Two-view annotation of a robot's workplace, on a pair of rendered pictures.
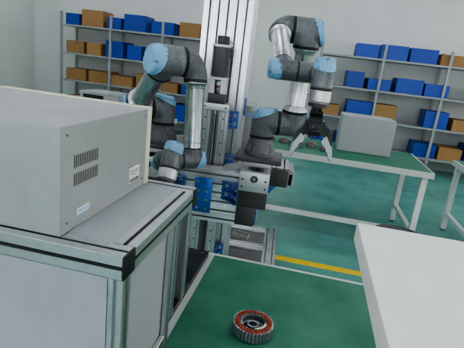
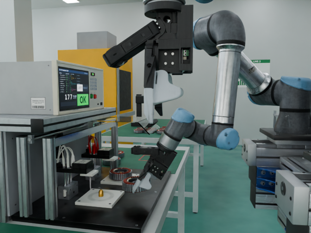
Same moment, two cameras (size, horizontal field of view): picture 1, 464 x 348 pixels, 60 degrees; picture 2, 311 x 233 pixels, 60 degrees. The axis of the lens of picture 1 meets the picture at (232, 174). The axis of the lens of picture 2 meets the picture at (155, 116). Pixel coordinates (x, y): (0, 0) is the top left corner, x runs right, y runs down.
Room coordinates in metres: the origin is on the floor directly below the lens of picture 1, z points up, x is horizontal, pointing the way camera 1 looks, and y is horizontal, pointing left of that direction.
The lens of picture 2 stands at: (1.44, -0.76, 1.20)
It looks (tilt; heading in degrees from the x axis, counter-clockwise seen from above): 5 degrees down; 92
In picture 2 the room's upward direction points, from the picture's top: straight up
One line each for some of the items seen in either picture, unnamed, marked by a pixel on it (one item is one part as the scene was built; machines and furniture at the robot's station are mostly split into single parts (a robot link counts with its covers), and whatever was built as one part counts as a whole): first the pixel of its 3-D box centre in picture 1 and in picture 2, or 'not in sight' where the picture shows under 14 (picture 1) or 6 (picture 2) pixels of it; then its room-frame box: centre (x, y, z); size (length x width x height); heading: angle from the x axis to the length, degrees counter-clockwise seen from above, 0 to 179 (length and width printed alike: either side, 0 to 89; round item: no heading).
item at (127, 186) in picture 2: not in sight; (136, 183); (1.33, 0.27, 0.84); 0.11 x 0.11 x 0.04
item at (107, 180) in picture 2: not in sight; (121, 178); (1.23, 0.52, 0.78); 0.15 x 0.15 x 0.01; 80
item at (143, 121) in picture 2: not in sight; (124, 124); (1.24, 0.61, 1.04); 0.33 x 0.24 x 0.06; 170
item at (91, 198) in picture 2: not in sight; (101, 197); (1.19, 0.29, 0.78); 0.15 x 0.15 x 0.01; 80
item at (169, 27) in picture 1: (166, 29); not in sight; (7.76, 1.49, 1.89); 0.42 x 0.42 x 0.21; 78
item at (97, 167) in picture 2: not in sight; (93, 172); (1.09, 0.55, 0.80); 0.08 x 0.05 x 0.06; 80
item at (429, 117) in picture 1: (432, 119); not in sight; (6.92, -3.25, 0.92); 0.42 x 0.36 x 0.28; 170
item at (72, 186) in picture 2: not in sight; (68, 189); (1.05, 0.31, 0.80); 0.08 x 0.05 x 0.06; 80
